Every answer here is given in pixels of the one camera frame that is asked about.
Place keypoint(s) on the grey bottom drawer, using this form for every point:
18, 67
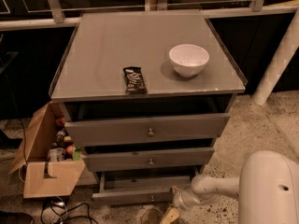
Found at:
142, 185

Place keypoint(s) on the clear jar in box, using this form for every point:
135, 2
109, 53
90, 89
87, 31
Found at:
56, 154

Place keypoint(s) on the dark bottle in box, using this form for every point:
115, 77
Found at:
59, 140

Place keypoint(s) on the red apple in box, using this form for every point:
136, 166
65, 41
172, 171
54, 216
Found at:
69, 150

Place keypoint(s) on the white ceramic bowl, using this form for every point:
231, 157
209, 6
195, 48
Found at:
188, 60

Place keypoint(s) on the open cardboard box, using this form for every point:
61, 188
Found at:
44, 179

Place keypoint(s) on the white diagonal pole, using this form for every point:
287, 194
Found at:
280, 60

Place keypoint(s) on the grey drawer cabinet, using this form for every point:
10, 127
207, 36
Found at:
91, 85

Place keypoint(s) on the green packet in box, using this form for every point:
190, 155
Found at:
76, 155

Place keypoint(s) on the dark snack bar wrapper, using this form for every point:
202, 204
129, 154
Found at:
134, 80

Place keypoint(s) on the grey top drawer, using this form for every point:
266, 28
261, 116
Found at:
106, 132

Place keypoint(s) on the metal railing frame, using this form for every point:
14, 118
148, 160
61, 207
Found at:
40, 14

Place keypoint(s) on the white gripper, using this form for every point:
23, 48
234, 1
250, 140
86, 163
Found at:
181, 199

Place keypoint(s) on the grey drawer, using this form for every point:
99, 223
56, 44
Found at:
106, 132
142, 185
148, 159

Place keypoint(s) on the grey middle drawer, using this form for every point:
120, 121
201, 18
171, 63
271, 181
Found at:
148, 159

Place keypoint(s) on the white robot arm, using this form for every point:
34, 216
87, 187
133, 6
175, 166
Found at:
267, 191

